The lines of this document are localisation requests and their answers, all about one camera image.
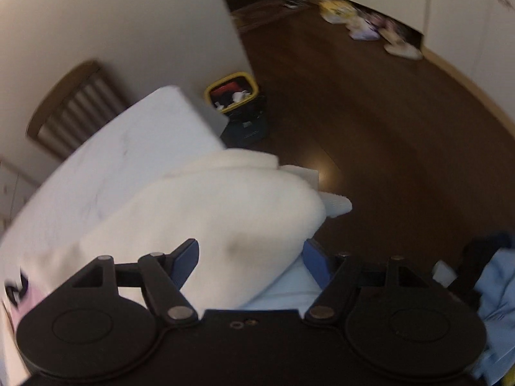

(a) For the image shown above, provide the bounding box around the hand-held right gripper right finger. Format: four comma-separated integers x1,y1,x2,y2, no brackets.
302,239,434,327

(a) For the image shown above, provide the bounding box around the light blue cloth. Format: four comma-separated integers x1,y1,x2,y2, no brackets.
245,257,324,314

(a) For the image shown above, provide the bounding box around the dark cloth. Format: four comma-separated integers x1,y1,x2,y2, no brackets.
448,231,513,310

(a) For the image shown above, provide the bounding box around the light blue shirt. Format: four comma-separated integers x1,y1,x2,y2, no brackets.
471,245,515,384

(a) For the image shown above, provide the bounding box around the wooden chair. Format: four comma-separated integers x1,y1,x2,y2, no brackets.
26,60,131,162

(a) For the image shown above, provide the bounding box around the row of shoes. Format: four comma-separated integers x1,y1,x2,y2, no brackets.
348,10,424,62

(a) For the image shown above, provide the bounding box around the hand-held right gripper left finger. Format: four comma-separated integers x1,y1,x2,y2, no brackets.
71,239,200,327

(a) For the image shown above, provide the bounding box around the yellow cartoon box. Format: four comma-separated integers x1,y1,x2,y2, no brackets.
320,0,357,24

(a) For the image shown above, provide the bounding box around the white wardrobe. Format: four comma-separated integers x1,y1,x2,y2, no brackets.
282,0,515,101

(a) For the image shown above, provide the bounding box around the blue trash bin yellow rim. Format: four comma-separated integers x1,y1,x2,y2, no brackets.
204,71,269,148

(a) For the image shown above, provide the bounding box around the white fleece garment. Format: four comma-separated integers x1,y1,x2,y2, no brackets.
52,149,354,314

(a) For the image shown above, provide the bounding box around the white drawer cabinet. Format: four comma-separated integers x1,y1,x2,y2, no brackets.
0,156,41,230

